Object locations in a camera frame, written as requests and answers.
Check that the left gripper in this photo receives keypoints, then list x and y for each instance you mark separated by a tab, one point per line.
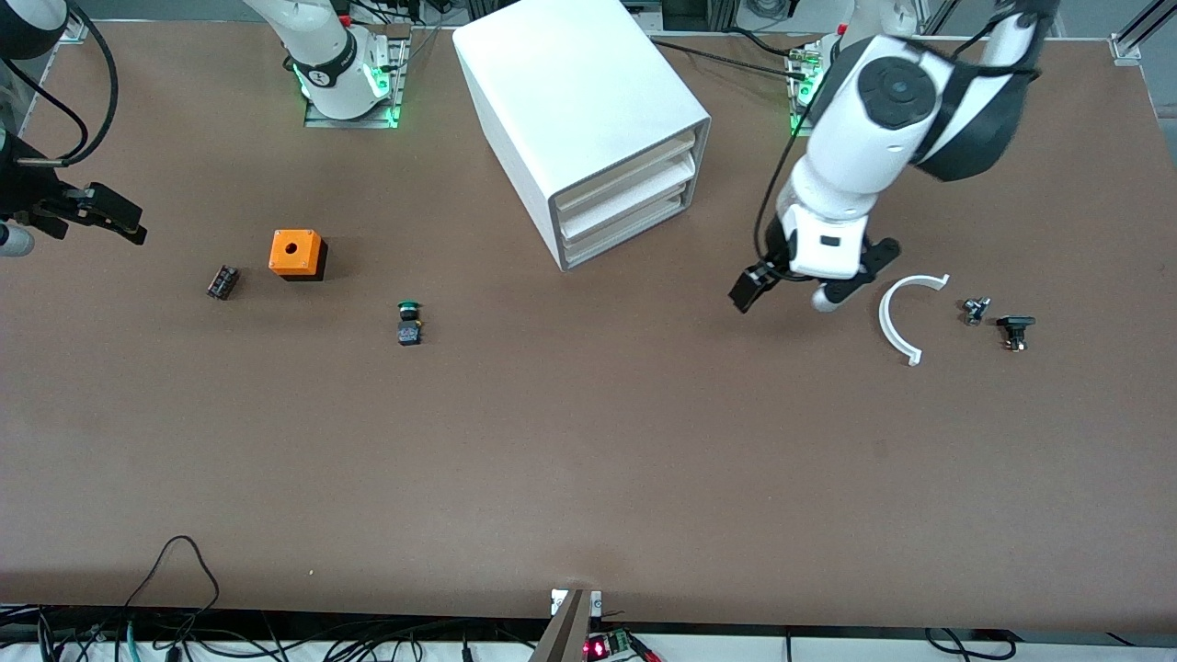
771	263

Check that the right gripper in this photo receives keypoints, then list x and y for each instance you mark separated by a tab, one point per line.
29	191

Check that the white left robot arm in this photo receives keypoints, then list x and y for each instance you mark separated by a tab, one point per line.
855	147

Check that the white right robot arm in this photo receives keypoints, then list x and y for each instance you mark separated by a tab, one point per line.
322	46

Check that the green push button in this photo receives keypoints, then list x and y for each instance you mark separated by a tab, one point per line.
409	324

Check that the white curved plastic piece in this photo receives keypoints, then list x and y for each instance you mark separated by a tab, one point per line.
885	322

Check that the small black terminal block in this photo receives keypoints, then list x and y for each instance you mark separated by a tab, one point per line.
222	282

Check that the orange box with hole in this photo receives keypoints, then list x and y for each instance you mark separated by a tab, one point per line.
294	253

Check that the small grey metal part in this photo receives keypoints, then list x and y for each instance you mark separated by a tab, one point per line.
975	311

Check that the circuit board with red light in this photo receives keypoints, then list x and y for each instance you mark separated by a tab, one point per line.
607	645

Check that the aluminium frame profile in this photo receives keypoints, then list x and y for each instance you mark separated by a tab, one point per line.
1136	37
75	32

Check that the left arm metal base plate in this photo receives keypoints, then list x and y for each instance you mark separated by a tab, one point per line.
798	92

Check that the black switch part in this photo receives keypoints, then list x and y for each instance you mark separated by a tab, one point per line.
1015	324

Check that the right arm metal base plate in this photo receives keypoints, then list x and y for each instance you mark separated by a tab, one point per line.
397	92

